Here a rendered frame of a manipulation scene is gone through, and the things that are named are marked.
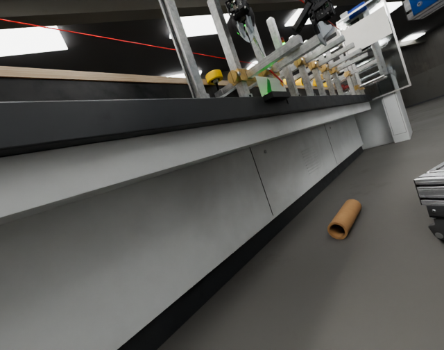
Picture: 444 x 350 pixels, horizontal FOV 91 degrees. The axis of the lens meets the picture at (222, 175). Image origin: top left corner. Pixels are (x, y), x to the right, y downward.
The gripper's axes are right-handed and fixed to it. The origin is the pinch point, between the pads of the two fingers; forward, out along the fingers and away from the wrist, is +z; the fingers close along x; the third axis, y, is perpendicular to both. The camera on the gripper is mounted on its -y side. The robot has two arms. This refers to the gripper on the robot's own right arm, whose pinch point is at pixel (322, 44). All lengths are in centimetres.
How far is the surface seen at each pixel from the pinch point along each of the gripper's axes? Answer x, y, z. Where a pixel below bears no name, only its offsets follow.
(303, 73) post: 44, -26, -5
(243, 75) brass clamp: -29.2, -23.8, 2.2
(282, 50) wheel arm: -26.5, -6.7, 2.3
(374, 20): 248, 4, -68
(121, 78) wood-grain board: -69, -46, -7
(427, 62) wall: 1612, 78, -108
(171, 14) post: -57, -24, -17
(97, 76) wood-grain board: -77, -46, -7
